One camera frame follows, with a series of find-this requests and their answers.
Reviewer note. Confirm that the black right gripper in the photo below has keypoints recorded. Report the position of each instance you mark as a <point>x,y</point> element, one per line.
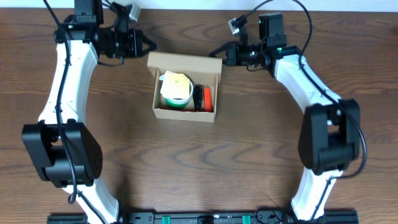
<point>230,53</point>

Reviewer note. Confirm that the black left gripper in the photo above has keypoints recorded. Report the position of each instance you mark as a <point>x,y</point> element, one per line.
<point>138,43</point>

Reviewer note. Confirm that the brown cardboard box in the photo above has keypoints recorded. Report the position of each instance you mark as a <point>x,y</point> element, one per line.
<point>204,71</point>

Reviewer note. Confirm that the yellow white sticky note pad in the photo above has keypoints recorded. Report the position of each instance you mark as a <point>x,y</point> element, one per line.
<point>175,85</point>

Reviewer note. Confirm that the green tape roll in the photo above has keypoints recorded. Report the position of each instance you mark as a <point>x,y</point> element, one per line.
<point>175,106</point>

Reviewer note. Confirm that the white tape roll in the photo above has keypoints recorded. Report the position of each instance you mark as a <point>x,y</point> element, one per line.
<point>189,96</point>

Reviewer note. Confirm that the red box cutter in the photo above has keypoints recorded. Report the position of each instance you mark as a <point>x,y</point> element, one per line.
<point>178,109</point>

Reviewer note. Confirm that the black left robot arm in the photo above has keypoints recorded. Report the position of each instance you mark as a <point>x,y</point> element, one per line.
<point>60,146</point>

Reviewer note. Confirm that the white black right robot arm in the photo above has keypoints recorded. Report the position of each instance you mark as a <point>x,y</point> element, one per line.
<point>329,139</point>

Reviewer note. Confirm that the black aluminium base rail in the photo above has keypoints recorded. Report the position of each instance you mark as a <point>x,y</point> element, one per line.
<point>258,217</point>

